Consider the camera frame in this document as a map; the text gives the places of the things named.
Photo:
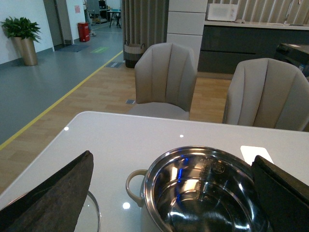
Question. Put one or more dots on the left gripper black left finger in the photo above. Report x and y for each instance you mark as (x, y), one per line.
(73, 179)

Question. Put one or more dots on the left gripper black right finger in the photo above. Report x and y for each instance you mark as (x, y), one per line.
(284, 198)

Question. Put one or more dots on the glass pot lid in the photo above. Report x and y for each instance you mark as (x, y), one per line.
(89, 215)

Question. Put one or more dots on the cream steel cooking pot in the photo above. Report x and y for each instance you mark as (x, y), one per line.
(198, 189)

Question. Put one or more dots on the right beige upholstered chair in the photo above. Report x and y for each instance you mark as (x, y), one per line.
(268, 93)

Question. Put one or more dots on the beige upholstered chair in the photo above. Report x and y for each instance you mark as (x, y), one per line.
(165, 79)
(268, 93)

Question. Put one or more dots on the silver floor socket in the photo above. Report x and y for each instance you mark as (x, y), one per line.
(130, 101)

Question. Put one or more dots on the blue door mat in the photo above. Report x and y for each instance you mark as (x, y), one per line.
(73, 48)

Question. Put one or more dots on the dark grey kitchen counter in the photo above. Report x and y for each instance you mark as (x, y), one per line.
(224, 45)

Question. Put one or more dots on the left beige upholstered chair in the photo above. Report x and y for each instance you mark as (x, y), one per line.
(165, 79)

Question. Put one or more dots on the woven laundry basket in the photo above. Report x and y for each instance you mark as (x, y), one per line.
(132, 53)

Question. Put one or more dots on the red fire extinguisher box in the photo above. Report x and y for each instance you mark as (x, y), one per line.
(83, 31)

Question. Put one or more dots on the green potted plant gold vase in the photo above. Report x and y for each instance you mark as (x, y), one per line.
(24, 33)

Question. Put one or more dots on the person in jeans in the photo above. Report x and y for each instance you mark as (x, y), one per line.
(87, 18)

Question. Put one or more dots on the white microwave oven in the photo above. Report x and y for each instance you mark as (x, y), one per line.
(221, 12)

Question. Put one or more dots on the white cabinet column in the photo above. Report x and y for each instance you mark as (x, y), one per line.
(186, 23)

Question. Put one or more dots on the grey pleated curtain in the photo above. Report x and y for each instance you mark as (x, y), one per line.
(144, 21)

